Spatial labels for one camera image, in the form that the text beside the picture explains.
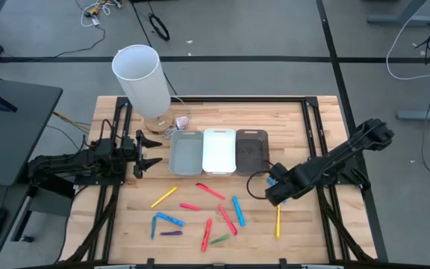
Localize white cylindrical lamp shade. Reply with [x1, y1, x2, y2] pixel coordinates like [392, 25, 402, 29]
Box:
[110, 43, 175, 135]

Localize grey plastic bin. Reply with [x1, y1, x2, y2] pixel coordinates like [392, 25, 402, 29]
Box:
[168, 129, 205, 177]

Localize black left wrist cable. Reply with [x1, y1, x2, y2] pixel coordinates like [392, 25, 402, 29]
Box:
[100, 118, 116, 143]

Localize long pink marker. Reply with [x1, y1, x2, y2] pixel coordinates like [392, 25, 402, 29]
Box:
[217, 203, 238, 236]
[196, 182, 227, 201]

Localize white plastic bin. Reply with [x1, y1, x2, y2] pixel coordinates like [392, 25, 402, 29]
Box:
[202, 128, 237, 176]

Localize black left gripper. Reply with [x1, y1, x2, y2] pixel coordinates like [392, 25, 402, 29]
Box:
[119, 129, 163, 180]

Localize thick blue marker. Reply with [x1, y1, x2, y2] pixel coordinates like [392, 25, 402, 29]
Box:
[155, 211, 186, 228]

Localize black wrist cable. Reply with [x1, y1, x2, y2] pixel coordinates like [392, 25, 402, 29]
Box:
[246, 160, 275, 200]
[100, 118, 116, 143]

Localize green marker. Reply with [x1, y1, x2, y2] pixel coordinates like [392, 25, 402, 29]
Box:
[208, 233, 231, 246]

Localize black cable coil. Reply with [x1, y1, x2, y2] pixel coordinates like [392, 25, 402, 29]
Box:
[148, 13, 171, 42]

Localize grey desk foot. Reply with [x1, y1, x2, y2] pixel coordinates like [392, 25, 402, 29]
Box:
[396, 102, 430, 123]
[367, 0, 430, 26]

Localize dark translucent plastic bin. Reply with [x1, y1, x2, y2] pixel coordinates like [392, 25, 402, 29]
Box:
[234, 129, 270, 177]

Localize desk leg with caster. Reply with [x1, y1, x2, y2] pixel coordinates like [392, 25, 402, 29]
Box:
[11, 182, 75, 244]

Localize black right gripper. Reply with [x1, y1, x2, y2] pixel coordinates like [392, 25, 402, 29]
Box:
[264, 167, 308, 208]

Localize red marker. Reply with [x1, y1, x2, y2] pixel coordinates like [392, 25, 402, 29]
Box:
[200, 218, 214, 253]

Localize yellow marker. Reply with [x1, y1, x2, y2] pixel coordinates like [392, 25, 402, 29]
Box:
[150, 185, 179, 209]
[274, 203, 281, 241]

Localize yellow cables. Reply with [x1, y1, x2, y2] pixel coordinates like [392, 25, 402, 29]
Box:
[53, 111, 92, 134]

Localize long white cable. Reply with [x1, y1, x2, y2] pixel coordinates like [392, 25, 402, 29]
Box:
[385, 0, 430, 81]

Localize white cable bundle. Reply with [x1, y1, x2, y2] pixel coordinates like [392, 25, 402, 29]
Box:
[75, 0, 125, 28]

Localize black aluminium table frame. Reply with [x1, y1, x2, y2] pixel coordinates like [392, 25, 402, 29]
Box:
[60, 96, 378, 269]

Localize black desk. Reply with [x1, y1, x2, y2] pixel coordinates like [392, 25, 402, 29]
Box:
[0, 76, 64, 269]

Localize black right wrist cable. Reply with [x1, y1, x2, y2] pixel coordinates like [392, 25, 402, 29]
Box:
[246, 160, 275, 200]

